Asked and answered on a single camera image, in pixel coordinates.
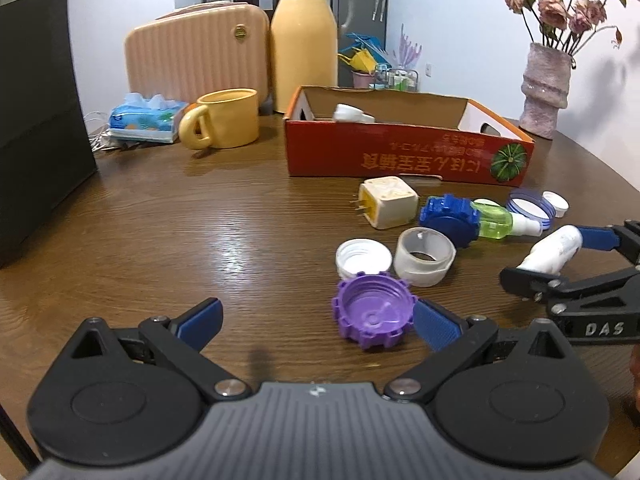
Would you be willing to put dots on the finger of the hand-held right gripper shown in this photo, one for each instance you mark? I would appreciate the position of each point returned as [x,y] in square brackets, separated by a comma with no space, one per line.
[597,237]
[540,285]

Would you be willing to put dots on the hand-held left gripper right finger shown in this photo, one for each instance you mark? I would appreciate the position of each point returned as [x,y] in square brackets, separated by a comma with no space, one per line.
[435,327]

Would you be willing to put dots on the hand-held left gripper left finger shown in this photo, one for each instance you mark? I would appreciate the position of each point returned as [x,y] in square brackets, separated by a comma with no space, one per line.
[202,322]

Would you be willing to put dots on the white plastic bottle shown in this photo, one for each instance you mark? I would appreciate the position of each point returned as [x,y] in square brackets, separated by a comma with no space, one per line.
[555,247]

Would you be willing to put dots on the purple toothed lid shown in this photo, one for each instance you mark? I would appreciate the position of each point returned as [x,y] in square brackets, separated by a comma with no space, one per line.
[370,310]

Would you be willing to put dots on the green spray bottle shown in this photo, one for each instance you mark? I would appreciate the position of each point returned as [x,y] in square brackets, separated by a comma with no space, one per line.
[492,222]

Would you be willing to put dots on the blue toothed lid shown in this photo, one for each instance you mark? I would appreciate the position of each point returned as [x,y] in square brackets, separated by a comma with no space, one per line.
[447,220]

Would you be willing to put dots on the orange cardboard box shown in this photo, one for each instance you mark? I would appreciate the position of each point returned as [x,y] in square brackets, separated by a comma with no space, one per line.
[380,152]

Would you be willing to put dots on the person's right hand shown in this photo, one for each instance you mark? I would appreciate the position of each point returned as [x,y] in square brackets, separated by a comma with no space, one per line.
[636,375]

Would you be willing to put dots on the small white cap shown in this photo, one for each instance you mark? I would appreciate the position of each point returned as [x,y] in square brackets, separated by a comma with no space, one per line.
[557,203]

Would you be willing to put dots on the clear blue-rimmed lid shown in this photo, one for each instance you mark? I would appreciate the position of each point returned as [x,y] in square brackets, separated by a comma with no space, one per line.
[525,200]

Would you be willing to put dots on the white threaded cap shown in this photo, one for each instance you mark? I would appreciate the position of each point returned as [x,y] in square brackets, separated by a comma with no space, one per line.
[360,257]

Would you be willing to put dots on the cream plug adapter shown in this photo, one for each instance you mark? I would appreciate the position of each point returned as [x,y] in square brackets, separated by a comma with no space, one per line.
[390,205]

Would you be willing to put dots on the pink textured vase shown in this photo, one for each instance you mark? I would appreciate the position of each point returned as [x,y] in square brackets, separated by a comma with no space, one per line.
[545,90]

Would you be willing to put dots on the yellow mug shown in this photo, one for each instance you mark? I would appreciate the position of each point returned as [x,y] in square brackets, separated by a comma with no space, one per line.
[230,120]

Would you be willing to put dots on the blue tissue pack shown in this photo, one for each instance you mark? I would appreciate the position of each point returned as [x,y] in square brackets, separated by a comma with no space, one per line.
[145,120]

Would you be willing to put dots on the white plastic cap piece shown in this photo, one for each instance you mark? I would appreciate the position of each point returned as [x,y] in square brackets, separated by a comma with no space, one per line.
[350,112]

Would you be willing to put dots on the dried pink roses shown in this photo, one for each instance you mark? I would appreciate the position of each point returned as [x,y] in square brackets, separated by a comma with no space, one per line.
[552,10]

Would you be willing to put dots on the metal storage cart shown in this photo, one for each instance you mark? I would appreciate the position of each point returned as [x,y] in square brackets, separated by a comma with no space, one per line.
[397,80]

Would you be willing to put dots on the pink bucket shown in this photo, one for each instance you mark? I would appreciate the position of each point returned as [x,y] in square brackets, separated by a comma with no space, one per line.
[362,80]

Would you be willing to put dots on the purple feather decoration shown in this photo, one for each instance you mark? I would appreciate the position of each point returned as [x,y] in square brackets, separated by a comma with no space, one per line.
[410,50]

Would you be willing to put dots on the pink ribbed suitcase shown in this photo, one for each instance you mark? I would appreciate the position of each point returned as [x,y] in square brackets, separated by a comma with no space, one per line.
[190,55]

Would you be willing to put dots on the yellow watering can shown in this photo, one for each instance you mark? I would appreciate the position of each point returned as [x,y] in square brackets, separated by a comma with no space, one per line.
[362,61]

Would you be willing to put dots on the yellow thermos jug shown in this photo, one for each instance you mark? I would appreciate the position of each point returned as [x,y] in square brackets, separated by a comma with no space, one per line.
[305,50]

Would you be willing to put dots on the grey refrigerator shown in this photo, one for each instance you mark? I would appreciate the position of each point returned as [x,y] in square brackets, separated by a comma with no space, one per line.
[360,5]

